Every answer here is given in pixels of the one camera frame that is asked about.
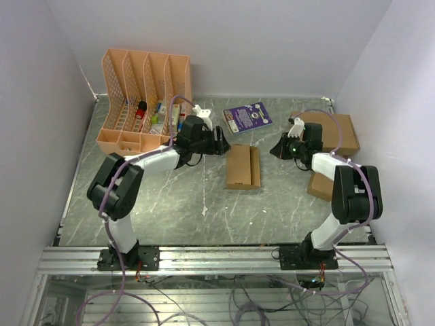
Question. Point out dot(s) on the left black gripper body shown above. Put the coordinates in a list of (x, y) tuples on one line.
[(213, 147)]

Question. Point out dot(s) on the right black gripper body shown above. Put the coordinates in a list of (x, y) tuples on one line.
[(293, 147)]

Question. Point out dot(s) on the brown cardboard box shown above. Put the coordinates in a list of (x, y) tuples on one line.
[(243, 168)]

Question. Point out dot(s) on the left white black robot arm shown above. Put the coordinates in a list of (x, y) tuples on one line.
[(113, 191)]

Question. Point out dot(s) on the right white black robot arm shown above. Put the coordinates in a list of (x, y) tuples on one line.
[(356, 195)]

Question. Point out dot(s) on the small folded cardboard box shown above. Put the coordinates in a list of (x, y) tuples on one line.
[(320, 186)]

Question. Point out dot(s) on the large folded cardboard box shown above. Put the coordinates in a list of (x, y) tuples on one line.
[(334, 130)]

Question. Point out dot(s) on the purple book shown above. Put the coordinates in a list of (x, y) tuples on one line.
[(247, 118)]

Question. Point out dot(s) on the white green carton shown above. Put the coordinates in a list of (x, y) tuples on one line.
[(174, 120)]

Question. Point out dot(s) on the red black bottle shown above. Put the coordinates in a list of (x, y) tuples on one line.
[(141, 110)]

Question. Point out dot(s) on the pink plastic file organizer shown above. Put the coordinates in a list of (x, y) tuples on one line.
[(161, 80)]

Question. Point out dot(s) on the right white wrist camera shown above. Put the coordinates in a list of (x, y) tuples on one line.
[(297, 127)]

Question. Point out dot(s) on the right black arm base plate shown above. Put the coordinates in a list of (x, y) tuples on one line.
[(294, 257)]

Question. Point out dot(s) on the aluminium rail frame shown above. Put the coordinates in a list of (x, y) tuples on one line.
[(217, 260)]

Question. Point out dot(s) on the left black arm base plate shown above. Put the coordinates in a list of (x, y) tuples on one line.
[(148, 257)]

